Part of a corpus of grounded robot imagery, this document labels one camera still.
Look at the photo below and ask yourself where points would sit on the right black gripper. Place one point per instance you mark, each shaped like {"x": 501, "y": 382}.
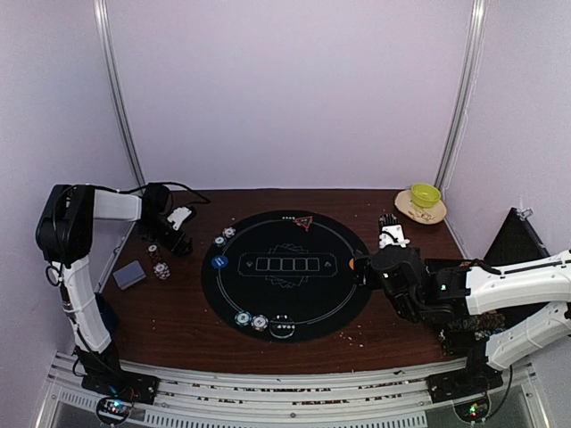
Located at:
{"x": 362, "y": 264}

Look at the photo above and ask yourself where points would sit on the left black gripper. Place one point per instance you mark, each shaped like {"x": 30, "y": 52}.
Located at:
{"x": 177, "y": 244}

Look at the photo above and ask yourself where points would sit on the red white poker chip stack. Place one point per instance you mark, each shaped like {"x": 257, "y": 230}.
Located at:
{"x": 161, "y": 270}

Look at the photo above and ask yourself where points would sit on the blue green fifty chip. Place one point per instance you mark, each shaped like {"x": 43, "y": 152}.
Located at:
{"x": 220, "y": 241}

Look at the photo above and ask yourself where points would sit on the blue small blind button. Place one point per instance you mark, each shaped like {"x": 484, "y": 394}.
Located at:
{"x": 219, "y": 262}

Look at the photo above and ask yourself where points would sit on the blue orange ten chip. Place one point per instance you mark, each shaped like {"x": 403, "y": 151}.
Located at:
{"x": 229, "y": 232}

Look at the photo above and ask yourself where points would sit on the red triangular dealer marker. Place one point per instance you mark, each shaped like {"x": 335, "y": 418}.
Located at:
{"x": 304, "y": 222}

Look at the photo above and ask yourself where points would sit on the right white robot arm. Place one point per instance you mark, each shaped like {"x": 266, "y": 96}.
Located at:
{"x": 474, "y": 288}

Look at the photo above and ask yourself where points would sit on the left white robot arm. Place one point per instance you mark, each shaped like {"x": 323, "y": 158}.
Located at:
{"x": 64, "y": 235}

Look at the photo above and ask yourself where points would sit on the dark red poker chip stack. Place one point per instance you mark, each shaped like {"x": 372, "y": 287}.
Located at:
{"x": 154, "y": 253}

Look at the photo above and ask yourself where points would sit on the grey card deck box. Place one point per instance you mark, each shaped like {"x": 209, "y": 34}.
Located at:
{"x": 129, "y": 275}

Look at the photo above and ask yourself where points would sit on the beige plate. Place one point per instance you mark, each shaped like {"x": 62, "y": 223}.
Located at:
{"x": 425, "y": 216}

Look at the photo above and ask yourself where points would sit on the round black poker mat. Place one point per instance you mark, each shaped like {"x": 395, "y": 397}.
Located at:
{"x": 299, "y": 280}

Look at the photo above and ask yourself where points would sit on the green plastic bowl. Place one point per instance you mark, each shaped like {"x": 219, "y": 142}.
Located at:
{"x": 425, "y": 195}

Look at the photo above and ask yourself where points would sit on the dark blue mug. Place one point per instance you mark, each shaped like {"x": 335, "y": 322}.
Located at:
{"x": 107, "y": 313}

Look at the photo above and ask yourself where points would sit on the poker chips row in case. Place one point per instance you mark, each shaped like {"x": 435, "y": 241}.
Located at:
{"x": 479, "y": 326}

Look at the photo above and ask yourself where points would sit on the black poker case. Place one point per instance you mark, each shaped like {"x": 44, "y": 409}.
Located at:
{"x": 516, "y": 242}

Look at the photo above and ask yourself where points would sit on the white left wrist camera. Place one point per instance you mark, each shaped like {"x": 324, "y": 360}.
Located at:
{"x": 180, "y": 215}

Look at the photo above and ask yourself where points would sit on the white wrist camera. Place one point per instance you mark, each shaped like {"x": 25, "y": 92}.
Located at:
{"x": 391, "y": 232}
{"x": 180, "y": 215}

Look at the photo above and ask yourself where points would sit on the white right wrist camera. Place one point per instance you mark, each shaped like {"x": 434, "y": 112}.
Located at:
{"x": 391, "y": 232}

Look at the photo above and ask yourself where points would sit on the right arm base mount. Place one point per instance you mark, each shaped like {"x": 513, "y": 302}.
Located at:
{"x": 476, "y": 377}

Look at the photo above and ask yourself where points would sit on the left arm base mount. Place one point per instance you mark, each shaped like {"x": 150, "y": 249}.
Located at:
{"x": 109, "y": 379}

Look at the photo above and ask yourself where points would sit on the aluminium front rail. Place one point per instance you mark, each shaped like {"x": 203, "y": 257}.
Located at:
{"x": 395, "y": 397}

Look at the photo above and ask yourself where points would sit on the left aluminium frame post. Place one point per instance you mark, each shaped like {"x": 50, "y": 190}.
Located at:
{"x": 104, "y": 31}

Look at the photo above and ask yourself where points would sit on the aluminium frame post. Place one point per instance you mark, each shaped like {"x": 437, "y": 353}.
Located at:
{"x": 104, "y": 31}
{"x": 467, "y": 83}

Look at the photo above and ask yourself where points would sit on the right aluminium frame post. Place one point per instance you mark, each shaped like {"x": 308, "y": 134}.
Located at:
{"x": 467, "y": 83}

